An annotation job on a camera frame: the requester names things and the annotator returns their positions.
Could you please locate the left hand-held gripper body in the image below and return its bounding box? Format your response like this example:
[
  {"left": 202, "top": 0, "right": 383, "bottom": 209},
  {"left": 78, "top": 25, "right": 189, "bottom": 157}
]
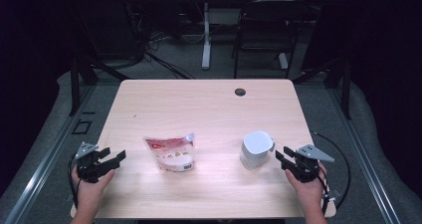
[{"left": 74, "top": 141, "right": 115, "bottom": 184}]

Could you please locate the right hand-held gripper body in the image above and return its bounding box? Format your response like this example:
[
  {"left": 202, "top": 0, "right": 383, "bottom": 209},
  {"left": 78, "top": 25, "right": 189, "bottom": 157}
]
[{"left": 282, "top": 144, "right": 335, "bottom": 184}]

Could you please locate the white lidded plastic container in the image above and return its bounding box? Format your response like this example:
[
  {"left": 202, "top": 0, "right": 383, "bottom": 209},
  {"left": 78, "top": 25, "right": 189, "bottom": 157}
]
[{"left": 239, "top": 130, "right": 276, "bottom": 170}]

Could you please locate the red and white refill pouch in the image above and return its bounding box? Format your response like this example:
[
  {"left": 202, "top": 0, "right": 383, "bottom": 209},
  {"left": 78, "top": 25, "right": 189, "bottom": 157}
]
[{"left": 142, "top": 132, "right": 197, "bottom": 174}]

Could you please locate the person's left hand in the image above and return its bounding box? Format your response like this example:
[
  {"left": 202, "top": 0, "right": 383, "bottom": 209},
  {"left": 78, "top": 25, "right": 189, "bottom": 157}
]
[{"left": 71, "top": 165, "right": 116, "bottom": 209}]

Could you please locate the person's right hand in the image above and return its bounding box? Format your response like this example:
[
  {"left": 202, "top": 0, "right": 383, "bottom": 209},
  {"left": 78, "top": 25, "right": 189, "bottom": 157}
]
[{"left": 285, "top": 162, "right": 328, "bottom": 212}]

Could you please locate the black square floor outlet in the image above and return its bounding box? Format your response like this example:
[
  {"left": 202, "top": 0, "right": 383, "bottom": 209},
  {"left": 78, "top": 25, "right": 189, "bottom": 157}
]
[{"left": 71, "top": 118, "right": 94, "bottom": 135}]

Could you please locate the black metal stand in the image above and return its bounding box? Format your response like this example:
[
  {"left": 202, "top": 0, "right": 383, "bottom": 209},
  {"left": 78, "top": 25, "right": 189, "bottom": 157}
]
[
  {"left": 292, "top": 55, "right": 352, "bottom": 120},
  {"left": 69, "top": 55, "right": 131, "bottom": 117}
]

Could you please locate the white desk foot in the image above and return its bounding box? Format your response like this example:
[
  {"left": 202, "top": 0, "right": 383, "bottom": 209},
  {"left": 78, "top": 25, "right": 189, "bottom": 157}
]
[{"left": 278, "top": 52, "right": 290, "bottom": 71}]

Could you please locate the white desk leg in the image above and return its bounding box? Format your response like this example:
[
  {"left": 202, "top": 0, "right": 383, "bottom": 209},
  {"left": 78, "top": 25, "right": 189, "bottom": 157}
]
[{"left": 201, "top": 2, "right": 213, "bottom": 71}]

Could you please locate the white under-desk tray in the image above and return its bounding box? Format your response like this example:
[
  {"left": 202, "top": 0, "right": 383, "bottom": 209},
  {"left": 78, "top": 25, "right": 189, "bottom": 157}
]
[{"left": 208, "top": 8, "right": 242, "bottom": 26}]

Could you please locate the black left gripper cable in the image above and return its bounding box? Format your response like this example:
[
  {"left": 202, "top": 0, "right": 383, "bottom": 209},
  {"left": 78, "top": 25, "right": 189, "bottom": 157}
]
[{"left": 67, "top": 153, "right": 83, "bottom": 209}]

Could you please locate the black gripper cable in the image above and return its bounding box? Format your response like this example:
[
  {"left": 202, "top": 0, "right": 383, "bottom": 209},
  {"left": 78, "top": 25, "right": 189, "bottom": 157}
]
[
  {"left": 67, "top": 153, "right": 83, "bottom": 209},
  {"left": 310, "top": 130, "right": 352, "bottom": 216}
]

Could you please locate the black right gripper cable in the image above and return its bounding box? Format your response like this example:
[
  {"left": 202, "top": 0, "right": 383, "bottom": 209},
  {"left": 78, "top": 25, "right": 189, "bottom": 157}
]
[{"left": 310, "top": 130, "right": 352, "bottom": 216}]

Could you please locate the grey metal floor rail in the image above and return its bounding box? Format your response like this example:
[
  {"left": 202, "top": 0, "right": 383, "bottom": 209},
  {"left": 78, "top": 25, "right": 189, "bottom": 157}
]
[
  {"left": 3, "top": 84, "right": 98, "bottom": 224},
  {"left": 326, "top": 84, "right": 403, "bottom": 224}
]

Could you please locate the bundle of floor cables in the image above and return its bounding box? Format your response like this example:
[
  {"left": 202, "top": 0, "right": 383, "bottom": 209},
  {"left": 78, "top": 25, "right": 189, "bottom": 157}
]
[{"left": 123, "top": 3, "right": 197, "bottom": 81}]

